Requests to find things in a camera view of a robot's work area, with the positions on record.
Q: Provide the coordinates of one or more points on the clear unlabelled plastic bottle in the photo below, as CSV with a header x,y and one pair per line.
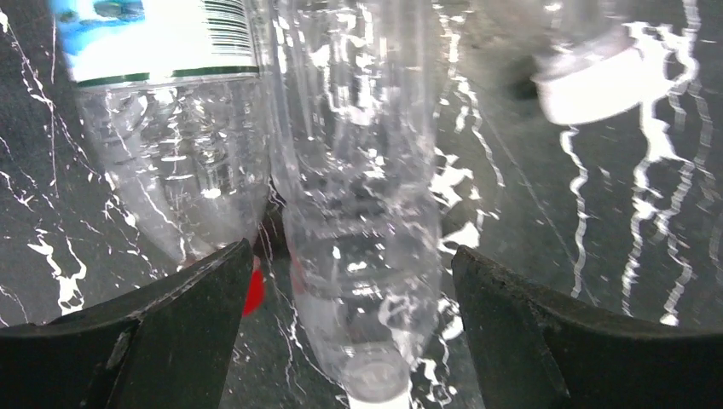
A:
x,y
354,159

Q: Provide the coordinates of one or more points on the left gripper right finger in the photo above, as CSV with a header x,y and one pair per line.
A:
x,y
534,347

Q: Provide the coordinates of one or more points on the red blue label clear bottle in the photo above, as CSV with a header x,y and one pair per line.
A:
x,y
173,97

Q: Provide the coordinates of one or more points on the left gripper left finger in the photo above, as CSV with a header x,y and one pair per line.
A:
x,y
165,345

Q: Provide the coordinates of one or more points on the dark green label clear bottle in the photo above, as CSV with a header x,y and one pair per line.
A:
x,y
580,59

